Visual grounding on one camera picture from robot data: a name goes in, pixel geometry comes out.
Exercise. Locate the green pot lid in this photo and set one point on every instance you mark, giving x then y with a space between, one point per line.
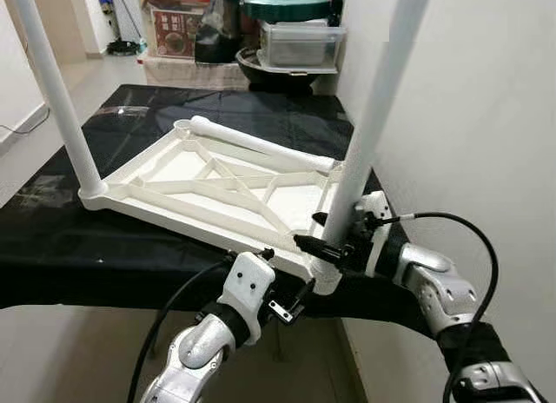
287 8

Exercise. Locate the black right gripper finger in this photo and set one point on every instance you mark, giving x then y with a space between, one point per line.
321 247
321 219

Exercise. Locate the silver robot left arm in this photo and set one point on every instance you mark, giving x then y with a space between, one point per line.
195 355

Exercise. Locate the black tablecloth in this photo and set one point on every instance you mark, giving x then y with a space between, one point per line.
87 255

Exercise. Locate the black round basin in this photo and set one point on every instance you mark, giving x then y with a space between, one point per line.
269 80

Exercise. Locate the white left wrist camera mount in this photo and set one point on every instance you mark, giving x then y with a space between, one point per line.
248 281

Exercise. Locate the black bag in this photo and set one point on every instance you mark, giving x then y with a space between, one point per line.
221 42

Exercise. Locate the mop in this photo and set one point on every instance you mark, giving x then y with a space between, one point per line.
123 49

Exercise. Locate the clear tape patch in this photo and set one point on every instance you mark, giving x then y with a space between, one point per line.
39 190

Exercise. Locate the clear plastic container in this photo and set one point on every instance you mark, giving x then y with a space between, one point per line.
300 47

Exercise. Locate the white plastic table top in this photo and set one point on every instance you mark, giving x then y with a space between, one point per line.
169 168

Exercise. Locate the orange lid storage box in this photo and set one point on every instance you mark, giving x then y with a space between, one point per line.
174 34

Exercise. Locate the white plastic table leg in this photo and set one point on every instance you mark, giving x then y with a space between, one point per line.
381 90
57 90
252 141

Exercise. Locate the beige cloth covered bench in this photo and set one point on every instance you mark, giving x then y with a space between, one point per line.
187 73

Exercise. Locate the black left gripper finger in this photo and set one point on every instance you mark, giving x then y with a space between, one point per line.
267 254
282 312

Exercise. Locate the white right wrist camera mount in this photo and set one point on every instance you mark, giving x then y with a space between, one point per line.
375 208

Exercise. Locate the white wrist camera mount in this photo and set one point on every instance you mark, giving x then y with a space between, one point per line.
248 281
375 208

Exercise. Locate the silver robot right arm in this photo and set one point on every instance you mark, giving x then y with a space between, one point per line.
439 290

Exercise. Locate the clear tape strip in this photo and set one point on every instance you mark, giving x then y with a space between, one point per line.
122 110

